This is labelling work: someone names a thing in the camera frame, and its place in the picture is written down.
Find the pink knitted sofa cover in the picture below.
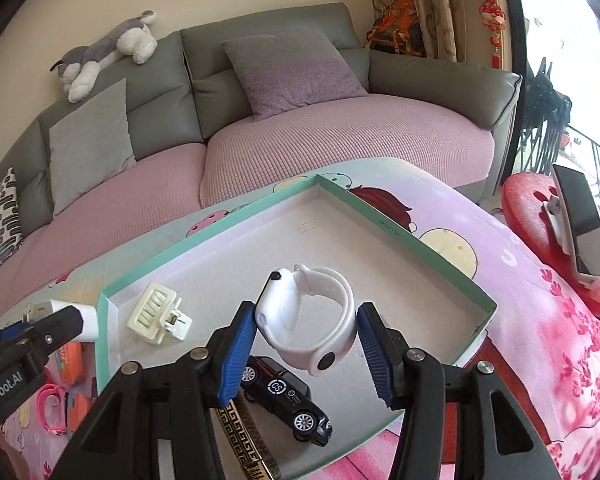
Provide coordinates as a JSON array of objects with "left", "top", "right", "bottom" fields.
[{"left": 0, "top": 92, "right": 496, "bottom": 306}]

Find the beige patterned curtain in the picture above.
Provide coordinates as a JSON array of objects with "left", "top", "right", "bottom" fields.
[{"left": 365, "top": 0, "right": 473, "bottom": 63}]

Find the grey white plush dog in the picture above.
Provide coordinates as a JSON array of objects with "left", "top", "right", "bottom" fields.
[{"left": 50, "top": 10, "right": 158, "bottom": 104}]

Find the orange backpack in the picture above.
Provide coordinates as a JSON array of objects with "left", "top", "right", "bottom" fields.
[{"left": 365, "top": 0, "right": 426, "bottom": 58}]

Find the red hanging ornament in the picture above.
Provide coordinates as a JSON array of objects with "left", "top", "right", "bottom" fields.
[{"left": 472, "top": 0, "right": 508, "bottom": 68}]

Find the pink watch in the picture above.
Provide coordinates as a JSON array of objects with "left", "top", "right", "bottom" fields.
[{"left": 37, "top": 384, "right": 71, "bottom": 433}]

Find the phone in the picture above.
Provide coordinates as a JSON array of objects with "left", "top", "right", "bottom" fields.
[{"left": 551, "top": 163, "right": 600, "bottom": 281}]

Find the white hair claw clip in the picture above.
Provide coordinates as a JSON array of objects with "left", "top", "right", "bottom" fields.
[{"left": 127, "top": 281, "right": 192, "bottom": 346}]

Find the white watch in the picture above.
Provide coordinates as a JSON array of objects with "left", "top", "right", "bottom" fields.
[{"left": 254, "top": 262, "right": 356, "bottom": 377}]

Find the teal cardboard box tray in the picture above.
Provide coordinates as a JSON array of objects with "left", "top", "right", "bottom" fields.
[{"left": 95, "top": 174, "right": 498, "bottom": 480}]

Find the white phone stand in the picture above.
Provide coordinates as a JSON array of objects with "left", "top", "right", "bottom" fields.
[{"left": 542, "top": 195, "right": 600, "bottom": 291}]

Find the printed cartoon blanket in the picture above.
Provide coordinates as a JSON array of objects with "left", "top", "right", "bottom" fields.
[{"left": 0, "top": 157, "right": 600, "bottom": 480}]

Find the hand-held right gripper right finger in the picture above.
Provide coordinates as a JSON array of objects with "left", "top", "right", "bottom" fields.
[{"left": 356, "top": 302, "right": 563, "bottom": 480}]

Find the black white patterned cushion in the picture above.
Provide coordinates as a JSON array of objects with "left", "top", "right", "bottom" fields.
[{"left": 0, "top": 167, "right": 25, "bottom": 273}]

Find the black sliding door frame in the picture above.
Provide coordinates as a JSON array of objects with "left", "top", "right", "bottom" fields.
[{"left": 500, "top": 0, "right": 533, "bottom": 171}]

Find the salmon orange toy knife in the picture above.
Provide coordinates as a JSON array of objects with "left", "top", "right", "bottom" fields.
[{"left": 55, "top": 341, "right": 83, "bottom": 386}]

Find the black toy car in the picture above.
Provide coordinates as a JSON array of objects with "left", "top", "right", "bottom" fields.
[{"left": 240, "top": 355, "right": 333, "bottom": 446}]

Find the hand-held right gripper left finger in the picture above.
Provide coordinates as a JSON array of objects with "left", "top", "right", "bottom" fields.
[{"left": 62, "top": 301, "right": 258, "bottom": 480}]

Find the purple grey cushion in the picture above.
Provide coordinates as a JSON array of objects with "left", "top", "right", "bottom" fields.
[{"left": 220, "top": 28, "right": 369, "bottom": 122}]

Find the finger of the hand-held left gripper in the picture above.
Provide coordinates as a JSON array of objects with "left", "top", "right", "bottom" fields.
[
  {"left": 10, "top": 305, "right": 83, "bottom": 376},
  {"left": 0, "top": 324, "right": 36, "bottom": 350}
]

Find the orange blue toy knife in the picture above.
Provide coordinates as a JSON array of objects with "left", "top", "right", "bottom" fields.
[{"left": 66, "top": 392, "right": 101, "bottom": 433}]

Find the red plastic stool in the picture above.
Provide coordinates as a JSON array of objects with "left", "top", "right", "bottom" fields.
[{"left": 501, "top": 172, "right": 600, "bottom": 321}]

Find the grey sofa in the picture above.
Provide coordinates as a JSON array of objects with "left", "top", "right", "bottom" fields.
[{"left": 0, "top": 2, "right": 523, "bottom": 276}]

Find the white charger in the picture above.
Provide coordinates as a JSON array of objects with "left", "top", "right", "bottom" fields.
[{"left": 22, "top": 299, "right": 99, "bottom": 345}]

